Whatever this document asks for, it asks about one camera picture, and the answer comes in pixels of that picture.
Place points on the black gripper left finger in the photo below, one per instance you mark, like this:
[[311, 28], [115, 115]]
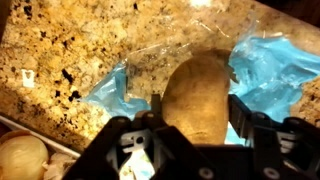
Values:
[[96, 156]]

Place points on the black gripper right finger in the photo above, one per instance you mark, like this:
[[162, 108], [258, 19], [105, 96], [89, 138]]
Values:
[[293, 150]]

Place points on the brown russet potato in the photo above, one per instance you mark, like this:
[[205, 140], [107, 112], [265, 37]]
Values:
[[196, 96]]

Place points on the blue clear plastic potato bag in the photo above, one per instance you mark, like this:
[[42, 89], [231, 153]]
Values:
[[273, 76]]

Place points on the yellow onion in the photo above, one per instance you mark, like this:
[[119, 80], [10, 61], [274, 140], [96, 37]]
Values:
[[21, 156]]

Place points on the white bread clip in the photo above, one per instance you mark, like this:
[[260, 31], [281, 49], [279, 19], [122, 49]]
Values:
[[28, 78]]

